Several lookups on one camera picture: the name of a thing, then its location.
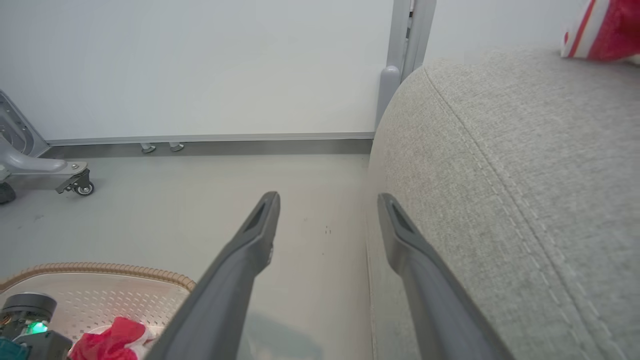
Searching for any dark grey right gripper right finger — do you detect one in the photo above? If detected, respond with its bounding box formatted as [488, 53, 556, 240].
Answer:
[377, 192, 515, 360]

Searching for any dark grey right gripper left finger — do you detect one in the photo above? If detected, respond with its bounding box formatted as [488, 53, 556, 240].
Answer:
[144, 191, 282, 360]

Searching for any red Bulls basketball jersey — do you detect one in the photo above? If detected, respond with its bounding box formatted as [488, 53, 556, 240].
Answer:
[560, 0, 640, 65]

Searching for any grey fabric sofa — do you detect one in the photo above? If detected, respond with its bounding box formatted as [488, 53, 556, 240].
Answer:
[365, 44, 640, 360]

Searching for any beige perforated laundry basket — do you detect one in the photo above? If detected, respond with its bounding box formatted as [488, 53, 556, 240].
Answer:
[0, 261, 197, 360]

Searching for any red white-trimmed garment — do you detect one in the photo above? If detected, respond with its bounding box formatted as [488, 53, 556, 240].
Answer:
[68, 316, 152, 360]

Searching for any grey curved partition stand foot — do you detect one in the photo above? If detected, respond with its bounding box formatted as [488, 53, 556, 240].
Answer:
[0, 90, 89, 182]

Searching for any aluminium partition base rail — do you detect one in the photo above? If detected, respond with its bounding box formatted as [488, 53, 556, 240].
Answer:
[44, 132, 376, 160]

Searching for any black caster with silver bracket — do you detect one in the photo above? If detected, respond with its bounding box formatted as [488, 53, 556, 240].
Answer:
[55, 169, 96, 197]

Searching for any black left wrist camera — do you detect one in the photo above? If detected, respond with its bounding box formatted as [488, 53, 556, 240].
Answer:
[12, 330, 74, 360]

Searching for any teal left camera connector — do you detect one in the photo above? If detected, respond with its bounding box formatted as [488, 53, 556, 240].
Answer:
[0, 337, 32, 360]

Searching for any grey partition post with foot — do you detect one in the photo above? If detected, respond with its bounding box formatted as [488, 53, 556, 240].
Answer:
[374, 0, 437, 132]

